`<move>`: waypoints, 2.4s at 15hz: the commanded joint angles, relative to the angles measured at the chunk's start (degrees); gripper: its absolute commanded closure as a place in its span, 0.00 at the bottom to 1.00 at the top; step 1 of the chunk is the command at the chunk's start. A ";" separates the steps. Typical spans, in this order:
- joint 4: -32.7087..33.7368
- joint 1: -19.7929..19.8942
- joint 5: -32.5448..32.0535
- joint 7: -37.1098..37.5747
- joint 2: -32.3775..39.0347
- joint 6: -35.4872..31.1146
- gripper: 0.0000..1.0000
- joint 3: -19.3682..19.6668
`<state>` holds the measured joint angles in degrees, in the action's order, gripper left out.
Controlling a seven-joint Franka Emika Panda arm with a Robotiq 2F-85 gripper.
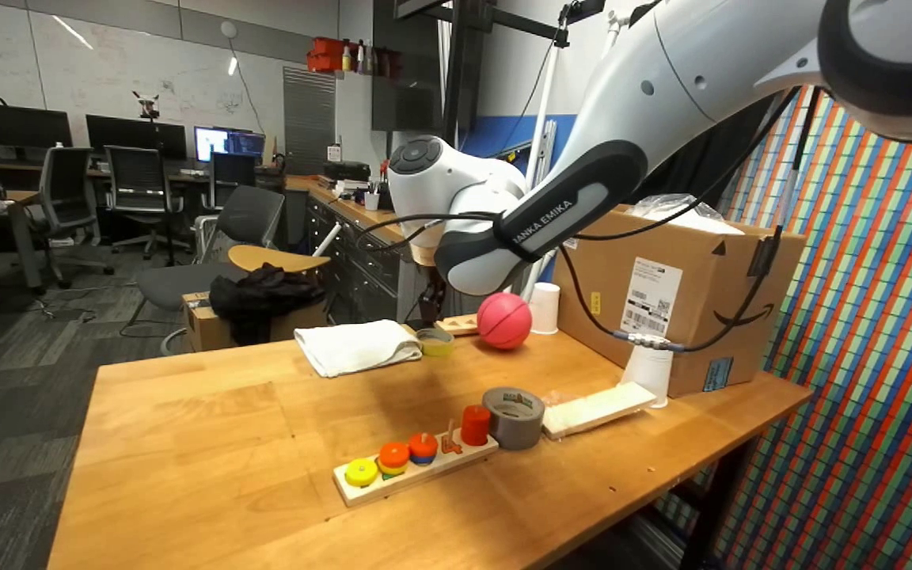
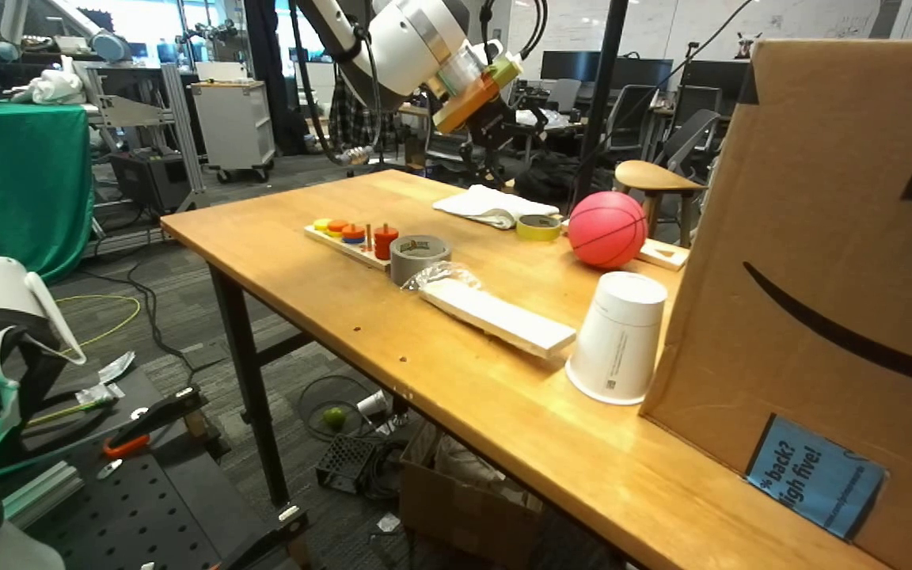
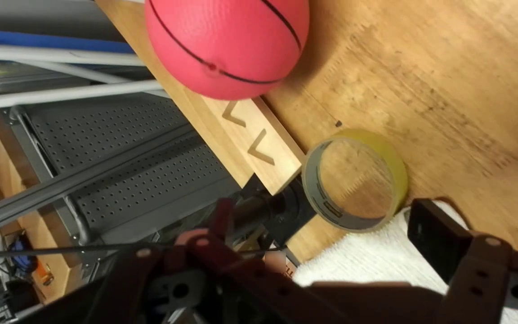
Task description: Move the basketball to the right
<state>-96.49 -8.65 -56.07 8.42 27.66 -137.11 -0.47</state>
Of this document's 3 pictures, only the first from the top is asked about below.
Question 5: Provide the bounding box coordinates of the black office chair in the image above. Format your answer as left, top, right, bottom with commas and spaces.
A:
36, 141, 117, 291
105, 141, 196, 265

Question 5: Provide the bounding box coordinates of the yellow stacking ring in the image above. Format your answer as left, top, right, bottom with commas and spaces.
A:
341, 456, 382, 492

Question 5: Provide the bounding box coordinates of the black bag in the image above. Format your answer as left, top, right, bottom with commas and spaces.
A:
205, 262, 328, 345

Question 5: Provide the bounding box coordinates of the white foam board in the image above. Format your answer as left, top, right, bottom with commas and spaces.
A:
538, 379, 662, 439

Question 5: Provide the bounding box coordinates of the black computer monitor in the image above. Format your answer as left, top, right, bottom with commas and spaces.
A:
0, 95, 73, 160
82, 112, 190, 160

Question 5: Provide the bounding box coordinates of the black table frame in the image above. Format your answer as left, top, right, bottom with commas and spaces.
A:
675, 438, 761, 570

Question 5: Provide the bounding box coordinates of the round wooden stool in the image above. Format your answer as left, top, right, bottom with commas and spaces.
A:
224, 240, 336, 279

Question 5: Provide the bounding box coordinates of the blue sticker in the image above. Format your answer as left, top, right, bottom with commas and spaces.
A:
702, 356, 737, 396

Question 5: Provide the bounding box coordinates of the red stacking cylinder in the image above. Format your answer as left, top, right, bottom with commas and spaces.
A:
458, 402, 493, 449

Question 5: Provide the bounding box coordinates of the black vertical pole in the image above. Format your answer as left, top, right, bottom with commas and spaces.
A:
436, 0, 496, 156

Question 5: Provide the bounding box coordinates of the wooden top workbench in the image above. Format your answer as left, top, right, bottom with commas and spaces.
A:
281, 172, 449, 321

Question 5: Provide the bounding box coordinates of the brown cardboard box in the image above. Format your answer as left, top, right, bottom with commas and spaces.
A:
181, 288, 331, 356

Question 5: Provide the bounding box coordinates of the large cardboard shipping box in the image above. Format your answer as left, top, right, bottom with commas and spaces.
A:
552, 203, 812, 399

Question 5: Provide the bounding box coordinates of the multicolour striped curtain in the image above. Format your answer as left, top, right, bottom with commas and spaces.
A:
705, 89, 912, 570

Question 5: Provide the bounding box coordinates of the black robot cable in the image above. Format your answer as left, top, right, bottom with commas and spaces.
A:
556, 89, 802, 358

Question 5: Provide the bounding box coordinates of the folded white towel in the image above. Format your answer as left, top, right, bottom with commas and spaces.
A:
291, 318, 424, 379

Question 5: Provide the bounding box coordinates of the long wooden board with holes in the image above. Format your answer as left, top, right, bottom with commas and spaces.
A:
434, 310, 480, 340

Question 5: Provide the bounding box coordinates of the orange and blue stacking ring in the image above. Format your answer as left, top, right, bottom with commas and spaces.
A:
405, 430, 440, 469

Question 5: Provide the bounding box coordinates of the wooden ring stacker board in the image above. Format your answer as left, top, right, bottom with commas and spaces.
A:
328, 426, 505, 507

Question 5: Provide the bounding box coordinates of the grey duct tape roll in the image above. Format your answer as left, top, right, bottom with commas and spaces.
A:
477, 383, 549, 454

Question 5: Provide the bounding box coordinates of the white shipping label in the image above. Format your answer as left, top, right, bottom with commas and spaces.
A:
620, 253, 686, 343

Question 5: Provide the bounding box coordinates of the pink mini basketball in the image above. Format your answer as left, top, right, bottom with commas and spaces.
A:
474, 288, 534, 356

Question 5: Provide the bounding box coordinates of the grey office chair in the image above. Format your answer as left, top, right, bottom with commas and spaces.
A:
119, 184, 291, 321

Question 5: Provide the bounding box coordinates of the lit computer monitor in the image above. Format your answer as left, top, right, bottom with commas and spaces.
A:
194, 125, 267, 164

